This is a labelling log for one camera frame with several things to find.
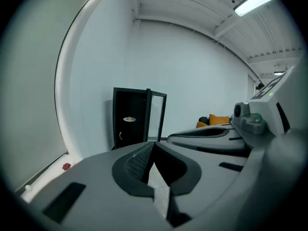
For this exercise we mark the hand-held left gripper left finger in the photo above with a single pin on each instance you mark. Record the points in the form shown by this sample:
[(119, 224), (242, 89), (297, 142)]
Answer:
[(96, 189)]

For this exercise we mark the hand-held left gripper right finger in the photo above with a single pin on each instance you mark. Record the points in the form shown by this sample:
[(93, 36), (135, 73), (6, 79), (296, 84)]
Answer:
[(207, 172)]

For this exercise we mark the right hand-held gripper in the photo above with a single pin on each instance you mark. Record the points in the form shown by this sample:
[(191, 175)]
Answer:
[(267, 114)]

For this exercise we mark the black mini fridge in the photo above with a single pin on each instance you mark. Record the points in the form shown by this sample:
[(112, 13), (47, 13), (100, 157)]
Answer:
[(131, 133)]

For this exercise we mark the white round plate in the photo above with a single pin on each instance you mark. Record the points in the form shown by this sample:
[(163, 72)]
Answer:
[(132, 120)]

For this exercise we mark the black bag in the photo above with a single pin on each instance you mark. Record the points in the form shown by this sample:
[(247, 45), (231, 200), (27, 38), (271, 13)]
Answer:
[(204, 119)]

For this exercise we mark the white bowl of red beans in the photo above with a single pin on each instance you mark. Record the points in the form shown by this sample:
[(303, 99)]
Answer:
[(66, 166)]

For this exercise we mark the white side table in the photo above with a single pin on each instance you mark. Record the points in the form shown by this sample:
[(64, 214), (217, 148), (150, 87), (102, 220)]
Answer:
[(48, 179)]

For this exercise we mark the small ceiling light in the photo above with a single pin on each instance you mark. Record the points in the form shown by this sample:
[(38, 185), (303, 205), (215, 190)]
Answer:
[(279, 73)]

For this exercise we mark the long ceiling light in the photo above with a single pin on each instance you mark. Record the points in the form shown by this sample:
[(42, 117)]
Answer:
[(255, 1)]

